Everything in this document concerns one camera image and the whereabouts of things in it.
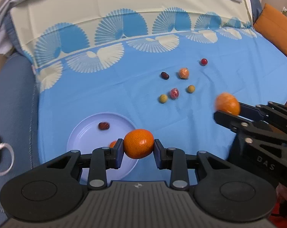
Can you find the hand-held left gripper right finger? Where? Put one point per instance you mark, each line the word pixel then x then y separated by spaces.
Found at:
pixel 157 154

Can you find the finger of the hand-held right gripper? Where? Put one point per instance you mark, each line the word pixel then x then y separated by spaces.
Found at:
pixel 225 118
pixel 249 110

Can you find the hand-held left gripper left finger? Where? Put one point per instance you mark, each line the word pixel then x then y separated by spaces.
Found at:
pixel 119 154

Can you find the large orange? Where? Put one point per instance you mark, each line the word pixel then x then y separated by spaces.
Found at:
pixel 138 143
pixel 227 103

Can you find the light purple plate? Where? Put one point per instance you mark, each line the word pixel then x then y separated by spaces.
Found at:
pixel 91 137

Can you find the person's right hand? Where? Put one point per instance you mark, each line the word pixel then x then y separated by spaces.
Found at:
pixel 285 192

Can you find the small tangerine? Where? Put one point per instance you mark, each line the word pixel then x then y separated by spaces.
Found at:
pixel 113 144

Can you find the small green round fruit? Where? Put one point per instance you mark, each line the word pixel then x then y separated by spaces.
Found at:
pixel 163 98
pixel 191 89

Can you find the wrapped red fruit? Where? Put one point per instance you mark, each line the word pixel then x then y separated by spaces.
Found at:
pixel 174 93

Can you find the red cherry tomato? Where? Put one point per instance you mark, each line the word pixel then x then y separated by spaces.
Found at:
pixel 203 62

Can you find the wrapped small orange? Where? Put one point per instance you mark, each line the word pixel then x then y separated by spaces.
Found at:
pixel 184 73

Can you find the blue fan-patterned sheet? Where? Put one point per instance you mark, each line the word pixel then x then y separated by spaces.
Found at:
pixel 124 80

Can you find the dark red date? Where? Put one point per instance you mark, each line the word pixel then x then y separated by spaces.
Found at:
pixel 165 75

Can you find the orange pillow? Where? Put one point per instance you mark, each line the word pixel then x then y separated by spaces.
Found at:
pixel 275 27

